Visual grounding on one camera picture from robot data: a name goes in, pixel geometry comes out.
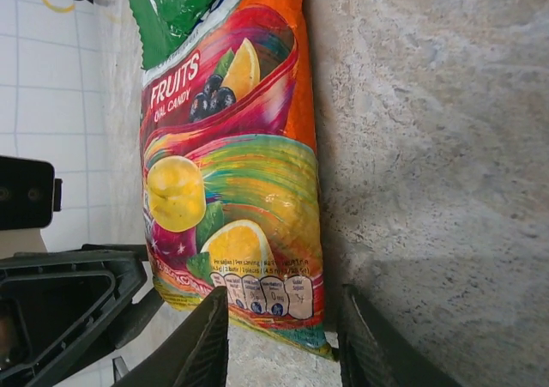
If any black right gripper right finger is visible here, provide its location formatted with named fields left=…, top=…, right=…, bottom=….
left=338, top=283, right=464, bottom=387

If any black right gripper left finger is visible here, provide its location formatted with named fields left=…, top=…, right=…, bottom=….
left=112, top=286, right=231, bottom=387

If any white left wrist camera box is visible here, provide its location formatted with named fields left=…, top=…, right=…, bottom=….
left=0, top=227, right=49, bottom=259

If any orange fruit candy bag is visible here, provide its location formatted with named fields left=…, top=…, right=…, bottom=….
left=139, top=0, right=336, bottom=362

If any green snack bag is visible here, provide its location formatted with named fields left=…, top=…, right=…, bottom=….
left=126, top=0, right=253, bottom=71

